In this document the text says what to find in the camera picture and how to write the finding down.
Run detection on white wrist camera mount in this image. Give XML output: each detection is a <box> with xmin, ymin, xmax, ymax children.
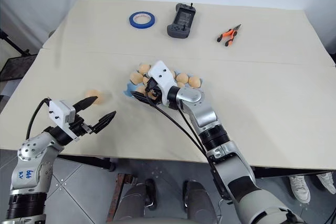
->
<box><xmin>48</xmin><ymin>99</ymin><xmax>80</xmax><ymax>140</ymax></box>
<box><xmin>147</xmin><ymin>60</ymin><xmax>177</xmax><ymax>105</ymax></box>

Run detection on orange and black pliers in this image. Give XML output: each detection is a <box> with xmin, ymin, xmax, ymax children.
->
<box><xmin>216</xmin><ymin>23</ymin><xmax>242</xmax><ymax>47</ymax></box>

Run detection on white sneaker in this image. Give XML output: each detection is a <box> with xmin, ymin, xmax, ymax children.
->
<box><xmin>288</xmin><ymin>174</ymin><xmax>312</xmax><ymax>204</ymax></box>
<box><xmin>316</xmin><ymin>173</ymin><xmax>336</xmax><ymax>195</ymax></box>

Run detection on grey handheld remote controller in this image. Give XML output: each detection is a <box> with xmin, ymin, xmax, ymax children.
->
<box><xmin>166</xmin><ymin>2</ymin><xmax>196</xmax><ymax>38</ymax></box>

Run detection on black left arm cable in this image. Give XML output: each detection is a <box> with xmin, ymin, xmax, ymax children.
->
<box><xmin>25</xmin><ymin>98</ymin><xmax>52</xmax><ymax>141</ymax></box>

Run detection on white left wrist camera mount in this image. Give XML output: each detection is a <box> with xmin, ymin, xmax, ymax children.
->
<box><xmin>48</xmin><ymin>99</ymin><xmax>80</xmax><ymax>140</ymax></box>

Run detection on blue egg carton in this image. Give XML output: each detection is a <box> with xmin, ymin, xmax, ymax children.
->
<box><xmin>123</xmin><ymin>66</ymin><xmax>207</xmax><ymax>104</ymax></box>

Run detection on dark grey rounded shape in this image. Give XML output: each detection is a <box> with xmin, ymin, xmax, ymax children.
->
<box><xmin>183</xmin><ymin>179</ymin><xmax>218</xmax><ymax>224</ymax></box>
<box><xmin>119</xmin><ymin>178</ymin><xmax>158</xmax><ymax>224</ymax></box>

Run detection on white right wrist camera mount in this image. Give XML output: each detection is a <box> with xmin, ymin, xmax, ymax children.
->
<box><xmin>147</xmin><ymin>60</ymin><xmax>177</xmax><ymax>105</ymax></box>

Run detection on black mesh panel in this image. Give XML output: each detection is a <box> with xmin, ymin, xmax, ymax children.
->
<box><xmin>0</xmin><ymin>54</ymin><xmax>39</xmax><ymax>82</ymax></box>

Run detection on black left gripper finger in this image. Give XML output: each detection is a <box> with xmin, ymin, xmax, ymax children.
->
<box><xmin>72</xmin><ymin>96</ymin><xmax>98</xmax><ymax>115</ymax></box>
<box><xmin>89</xmin><ymin>111</ymin><xmax>117</xmax><ymax>134</ymax></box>

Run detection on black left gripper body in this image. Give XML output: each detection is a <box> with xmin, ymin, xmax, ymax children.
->
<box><xmin>68</xmin><ymin>113</ymin><xmax>95</xmax><ymax>137</ymax></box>

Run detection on blue tape roll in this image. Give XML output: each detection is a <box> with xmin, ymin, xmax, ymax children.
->
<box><xmin>128</xmin><ymin>11</ymin><xmax>156</xmax><ymax>29</ymax></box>

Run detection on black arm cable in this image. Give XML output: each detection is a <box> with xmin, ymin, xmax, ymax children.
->
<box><xmin>176</xmin><ymin>104</ymin><xmax>211</xmax><ymax>154</ymax></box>
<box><xmin>144</xmin><ymin>86</ymin><xmax>208</xmax><ymax>158</ymax></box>
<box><xmin>25</xmin><ymin>98</ymin><xmax>52</xmax><ymax>141</ymax></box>

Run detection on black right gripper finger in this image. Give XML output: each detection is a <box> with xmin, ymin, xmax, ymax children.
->
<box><xmin>130</xmin><ymin>91</ymin><xmax>159</xmax><ymax>108</ymax></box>
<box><xmin>143</xmin><ymin>76</ymin><xmax>158</xmax><ymax>90</ymax></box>

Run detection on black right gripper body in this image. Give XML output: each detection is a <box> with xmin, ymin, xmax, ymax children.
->
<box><xmin>150</xmin><ymin>84</ymin><xmax>166</xmax><ymax>103</ymax></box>

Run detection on black tripod stand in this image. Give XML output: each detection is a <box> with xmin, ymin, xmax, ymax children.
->
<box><xmin>0</xmin><ymin>28</ymin><xmax>31</xmax><ymax>57</ymax></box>

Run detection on rusty brown bar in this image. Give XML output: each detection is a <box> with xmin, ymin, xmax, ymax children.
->
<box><xmin>111</xmin><ymin>173</ymin><xmax>137</xmax><ymax>222</ymax></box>

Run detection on black table frame bar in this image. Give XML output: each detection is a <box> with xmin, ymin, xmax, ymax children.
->
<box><xmin>250</xmin><ymin>166</ymin><xmax>334</xmax><ymax>180</ymax></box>
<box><xmin>56</xmin><ymin>155</ymin><xmax>118</xmax><ymax>172</ymax></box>

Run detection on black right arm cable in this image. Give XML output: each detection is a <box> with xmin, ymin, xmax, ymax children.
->
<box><xmin>176</xmin><ymin>104</ymin><xmax>211</xmax><ymax>154</ymax></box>
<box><xmin>144</xmin><ymin>86</ymin><xmax>208</xmax><ymax>158</ymax></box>

